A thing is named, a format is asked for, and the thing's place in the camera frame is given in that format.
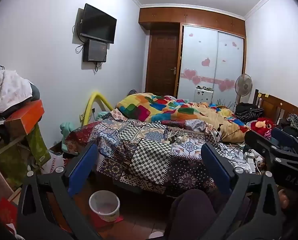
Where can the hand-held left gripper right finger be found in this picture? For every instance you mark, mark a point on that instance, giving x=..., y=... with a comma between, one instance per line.
x=217, y=170

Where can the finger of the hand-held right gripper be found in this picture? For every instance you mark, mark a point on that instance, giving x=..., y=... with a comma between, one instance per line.
x=287, y=143
x=257, y=143

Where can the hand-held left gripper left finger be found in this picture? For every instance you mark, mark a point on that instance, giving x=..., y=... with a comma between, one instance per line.
x=82, y=170

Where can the translucent plastic waste bin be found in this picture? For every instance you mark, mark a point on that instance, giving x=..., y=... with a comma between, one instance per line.
x=104, y=205

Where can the person's right hand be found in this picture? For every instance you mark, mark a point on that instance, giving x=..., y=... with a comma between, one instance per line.
x=287, y=201

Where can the red plush toy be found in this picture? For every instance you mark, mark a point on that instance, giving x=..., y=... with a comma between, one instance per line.
x=262, y=125

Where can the dark patterned cloth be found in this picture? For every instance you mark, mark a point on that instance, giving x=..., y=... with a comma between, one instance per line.
x=296, y=123

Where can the white bag with red print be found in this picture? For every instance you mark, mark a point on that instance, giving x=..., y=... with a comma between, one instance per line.
x=54, y=163

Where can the black striped clothing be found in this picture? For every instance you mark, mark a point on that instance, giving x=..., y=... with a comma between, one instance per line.
x=249, y=111

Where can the teal plastic toy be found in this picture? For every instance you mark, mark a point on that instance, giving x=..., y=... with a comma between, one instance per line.
x=68, y=136

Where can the wooden bed headboard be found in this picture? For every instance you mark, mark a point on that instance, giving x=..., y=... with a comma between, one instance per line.
x=279, y=106

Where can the green flat box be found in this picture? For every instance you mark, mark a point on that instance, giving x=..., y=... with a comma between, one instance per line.
x=38, y=146

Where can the person's leg in dark trousers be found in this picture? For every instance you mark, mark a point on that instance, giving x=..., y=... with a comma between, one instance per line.
x=191, y=215

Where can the standing fan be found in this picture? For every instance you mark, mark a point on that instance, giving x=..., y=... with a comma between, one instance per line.
x=244, y=86

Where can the red paper sheet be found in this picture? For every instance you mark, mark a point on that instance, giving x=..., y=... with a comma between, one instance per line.
x=118, y=220

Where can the patterned patchwork bedspread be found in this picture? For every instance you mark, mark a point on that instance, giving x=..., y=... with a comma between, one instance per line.
x=144, y=152

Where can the small white cabinet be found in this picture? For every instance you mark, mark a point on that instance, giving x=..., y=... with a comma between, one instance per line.
x=204, y=95

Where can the orange cardboard box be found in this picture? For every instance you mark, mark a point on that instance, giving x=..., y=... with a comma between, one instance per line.
x=26, y=116

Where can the colourful fleece blanket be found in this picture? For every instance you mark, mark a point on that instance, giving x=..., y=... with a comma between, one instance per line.
x=161, y=108

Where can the red packet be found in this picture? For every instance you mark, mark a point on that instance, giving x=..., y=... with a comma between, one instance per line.
x=5, y=211

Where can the wardrobe with heart stickers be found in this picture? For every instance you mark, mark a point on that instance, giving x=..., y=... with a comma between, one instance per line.
x=211, y=62

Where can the white cloth pile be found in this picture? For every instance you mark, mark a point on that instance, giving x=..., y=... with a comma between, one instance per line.
x=7, y=90

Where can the brown wooden door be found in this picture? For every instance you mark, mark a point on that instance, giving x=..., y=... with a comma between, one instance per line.
x=162, y=63

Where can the wooden overhead cabinet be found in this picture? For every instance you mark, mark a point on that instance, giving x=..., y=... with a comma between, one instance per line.
x=191, y=20

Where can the black wall-mounted box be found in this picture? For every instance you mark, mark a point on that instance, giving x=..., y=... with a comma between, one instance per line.
x=95, y=51

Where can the black wall television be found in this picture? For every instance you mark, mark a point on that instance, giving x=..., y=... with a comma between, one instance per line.
x=97, y=22

